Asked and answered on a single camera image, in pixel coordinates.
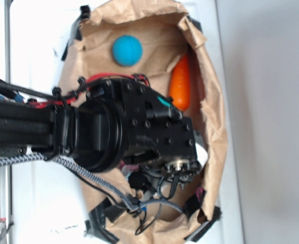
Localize orange toy carrot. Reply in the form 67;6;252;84
169;54;190;111

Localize red wire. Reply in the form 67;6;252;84
28;73;150;109

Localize black tape strip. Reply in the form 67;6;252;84
85;198;127;243
61;5;91;61

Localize blue textured ball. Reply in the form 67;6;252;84
112;35;143;67

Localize grey braided cable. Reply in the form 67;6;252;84
0;152;183;214

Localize brown paper bag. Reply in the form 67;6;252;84
59;1;228;243

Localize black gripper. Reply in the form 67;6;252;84
88;77;202;183

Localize black tape strip right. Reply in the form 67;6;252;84
61;5;91;61

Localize black tape strip left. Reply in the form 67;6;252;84
85;198;127;243

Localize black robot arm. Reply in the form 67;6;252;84
0;75;205;183

